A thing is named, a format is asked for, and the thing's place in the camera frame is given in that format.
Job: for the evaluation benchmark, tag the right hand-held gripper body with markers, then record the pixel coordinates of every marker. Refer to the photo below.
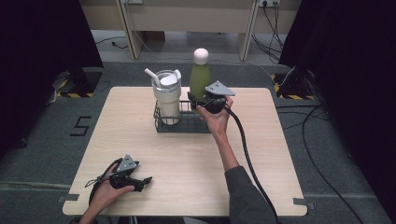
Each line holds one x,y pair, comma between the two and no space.
218,90

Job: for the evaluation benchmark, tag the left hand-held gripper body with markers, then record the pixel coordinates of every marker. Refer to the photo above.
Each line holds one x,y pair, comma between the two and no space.
124,177

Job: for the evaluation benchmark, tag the green bottle with white cap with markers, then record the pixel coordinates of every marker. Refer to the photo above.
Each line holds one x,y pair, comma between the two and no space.
200,81

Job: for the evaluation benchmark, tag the white tumbler with straw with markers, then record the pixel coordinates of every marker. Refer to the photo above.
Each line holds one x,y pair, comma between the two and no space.
168,99

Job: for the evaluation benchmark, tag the person's left hand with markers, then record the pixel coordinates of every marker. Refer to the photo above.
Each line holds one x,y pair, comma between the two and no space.
107,194

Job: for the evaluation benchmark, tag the person's right hand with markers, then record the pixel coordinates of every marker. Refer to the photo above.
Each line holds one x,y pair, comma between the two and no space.
218,121

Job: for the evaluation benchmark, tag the grey tape piece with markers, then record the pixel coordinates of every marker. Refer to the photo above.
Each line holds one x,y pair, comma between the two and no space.
69,198
303,202

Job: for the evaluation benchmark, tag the black stand base striped tape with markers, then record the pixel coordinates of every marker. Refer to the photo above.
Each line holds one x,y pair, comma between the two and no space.
77,82
292,87

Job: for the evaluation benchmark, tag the beige wooden desk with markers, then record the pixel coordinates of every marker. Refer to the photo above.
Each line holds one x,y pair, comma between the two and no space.
186,15

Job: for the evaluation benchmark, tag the white power strip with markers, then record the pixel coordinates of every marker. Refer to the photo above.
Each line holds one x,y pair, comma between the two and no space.
133,1

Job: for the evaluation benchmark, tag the black curtain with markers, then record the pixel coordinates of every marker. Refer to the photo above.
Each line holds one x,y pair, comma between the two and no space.
351,77
40,62

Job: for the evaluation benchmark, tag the white wall socket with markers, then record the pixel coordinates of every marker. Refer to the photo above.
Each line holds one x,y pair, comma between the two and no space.
269,2

